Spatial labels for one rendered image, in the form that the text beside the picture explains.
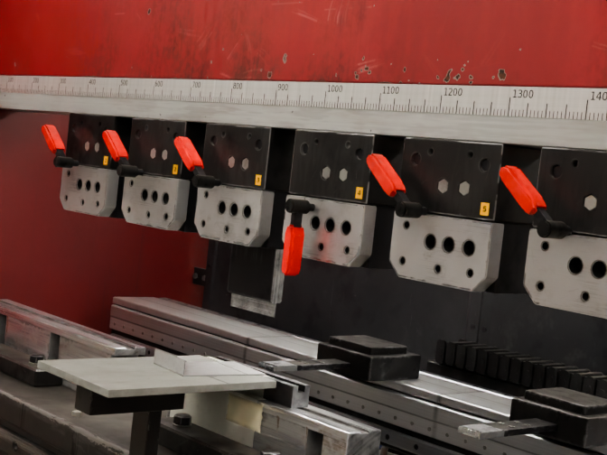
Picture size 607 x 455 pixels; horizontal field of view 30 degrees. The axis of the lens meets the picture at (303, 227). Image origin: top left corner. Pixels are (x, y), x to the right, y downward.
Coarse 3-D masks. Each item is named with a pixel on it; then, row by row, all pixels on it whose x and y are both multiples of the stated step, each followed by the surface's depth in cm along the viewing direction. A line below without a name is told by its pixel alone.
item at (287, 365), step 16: (336, 336) 177; (352, 336) 179; (368, 336) 180; (320, 352) 176; (336, 352) 173; (352, 352) 171; (368, 352) 170; (384, 352) 171; (400, 352) 174; (272, 368) 161; (288, 368) 163; (304, 368) 165; (320, 368) 167; (336, 368) 169; (352, 368) 171; (368, 368) 168; (384, 368) 170; (400, 368) 172; (416, 368) 175
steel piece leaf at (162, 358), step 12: (156, 348) 155; (156, 360) 155; (168, 360) 152; (180, 360) 150; (180, 372) 150; (192, 372) 152; (204, 372) 152; (216, 372) 153; (228, 372) 154; (240, 372) 155
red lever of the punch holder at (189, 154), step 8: (176, 144) 162; (184, 144) 162; (192, 144) 163; (184, 152) 161; (192, 152) 161; (184, 160) 161; (192, 160) 160; (200, 160) 161; (192, 168) 160; (200, 168) 160; (200, 176) 158; (208, 176) 159; (192, 184) 158; (200, 184) 158; (208, 184) 158; (216, 184) 160
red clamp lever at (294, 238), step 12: (288, 204) 142; (300, 204) 143; (312, 204) 145; (300, 216) 143; (288, 228) 143; (300, 228) 143; (288, 240) 143; (300, 240) 143; (288, 252) 143; (300, 252) 143; (288, 264) 143; (300, 264) 144
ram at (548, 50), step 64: (0, 0) 216; (64, 0) 198; (128, 0) 182; (192, 0) 168; (256, 0) 157; (320, 0) 147; (384, 0) 138; (448, 0) 130; (512, 0) 123; (576, 0) 117; (0, 64) 215; (64, 64) 196; (128, 64) 181; (192, 64) 167; (256, 64) 156; (320, 64) 146; (384, 64) 137; (448, 64) 129; (512, 64) 122; (576, 64) 116; (320, 128) 145; (384, 128) 137; (448, 128) 129; (512, 128) 122; (576, 128) 116
